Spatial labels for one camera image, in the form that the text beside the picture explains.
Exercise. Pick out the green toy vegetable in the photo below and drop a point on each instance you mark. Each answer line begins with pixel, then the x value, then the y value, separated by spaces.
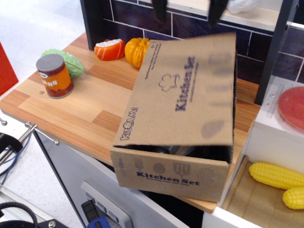
pixel 74 66

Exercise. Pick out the red plastic plate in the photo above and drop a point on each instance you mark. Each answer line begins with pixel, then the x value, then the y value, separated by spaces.
pixel 291 106

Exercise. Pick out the metal oven door handle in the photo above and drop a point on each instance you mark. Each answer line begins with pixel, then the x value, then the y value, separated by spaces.
pixel 29 125

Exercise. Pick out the orange toy pumpkin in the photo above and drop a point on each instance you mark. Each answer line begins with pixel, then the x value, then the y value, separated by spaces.
pixel 135 51

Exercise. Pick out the red box at left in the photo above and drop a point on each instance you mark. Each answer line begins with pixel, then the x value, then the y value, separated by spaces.
pixel 8 77

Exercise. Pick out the white toy cauliflower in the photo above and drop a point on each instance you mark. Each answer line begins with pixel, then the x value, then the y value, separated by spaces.
pixel 238 6

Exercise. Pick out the brown cardboard kitchen set box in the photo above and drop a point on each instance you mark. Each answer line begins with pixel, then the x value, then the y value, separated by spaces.
pixel 184 95

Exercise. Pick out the yellow toy corn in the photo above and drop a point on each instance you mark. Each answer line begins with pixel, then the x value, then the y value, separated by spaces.
pixel 294 198
pixel 276 176

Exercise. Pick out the salmon sushi toy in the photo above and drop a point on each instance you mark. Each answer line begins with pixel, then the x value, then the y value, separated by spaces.
pixel 110 50

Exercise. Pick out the grey oven control panel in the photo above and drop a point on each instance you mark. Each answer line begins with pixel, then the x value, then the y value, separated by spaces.
pixel 117 218

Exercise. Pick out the orange beans toy can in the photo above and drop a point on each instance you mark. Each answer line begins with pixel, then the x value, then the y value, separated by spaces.
pixel 54 75

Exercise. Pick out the grey metal rectangular block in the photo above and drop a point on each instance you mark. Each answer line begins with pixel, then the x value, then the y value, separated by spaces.
pixel 174 150

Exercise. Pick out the wooden drawer tray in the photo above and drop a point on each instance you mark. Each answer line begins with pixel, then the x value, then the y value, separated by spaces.
pixel 258 203

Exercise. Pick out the yellow toy corn upper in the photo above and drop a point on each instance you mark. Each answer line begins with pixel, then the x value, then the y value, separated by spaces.
pixel 276 176

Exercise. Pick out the yellow toy corn lower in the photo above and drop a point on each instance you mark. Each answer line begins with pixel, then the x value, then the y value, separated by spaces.
pixel 294 198

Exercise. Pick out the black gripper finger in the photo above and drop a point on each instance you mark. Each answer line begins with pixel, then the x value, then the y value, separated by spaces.
pixel 160 7
pixel 216 9

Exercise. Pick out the blue black knob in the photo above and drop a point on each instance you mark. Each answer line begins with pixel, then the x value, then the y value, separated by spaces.
pixel 95 220

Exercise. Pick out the dark grey shelf post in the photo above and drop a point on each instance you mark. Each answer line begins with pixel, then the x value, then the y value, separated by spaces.
pixel 285 18

